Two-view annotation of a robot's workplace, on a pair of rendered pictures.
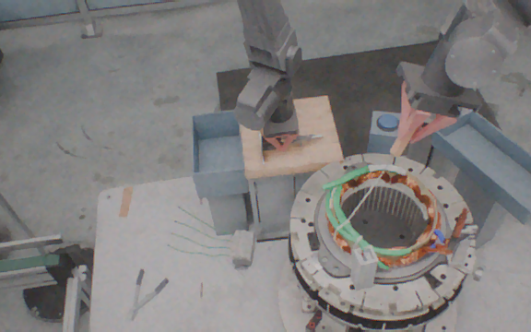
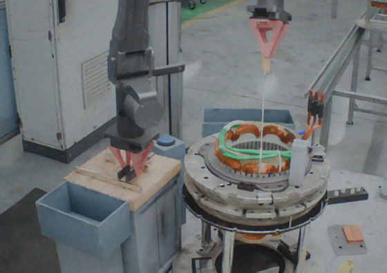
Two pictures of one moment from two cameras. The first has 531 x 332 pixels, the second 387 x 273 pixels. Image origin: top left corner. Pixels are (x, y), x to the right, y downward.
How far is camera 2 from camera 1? 80 cm
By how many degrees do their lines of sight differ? 53
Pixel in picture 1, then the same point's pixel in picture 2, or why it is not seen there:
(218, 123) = (55, 202)
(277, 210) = (148, 249)
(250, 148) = (113, 191)
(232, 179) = (122, 220)
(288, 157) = (146, 179)
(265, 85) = (145, 82)
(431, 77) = (271, 1)
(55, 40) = not seen: outside the picture
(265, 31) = (145, 27)
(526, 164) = (258, 117)
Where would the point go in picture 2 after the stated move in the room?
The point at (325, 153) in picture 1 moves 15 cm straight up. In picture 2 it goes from (165, 164) to (163, 101)
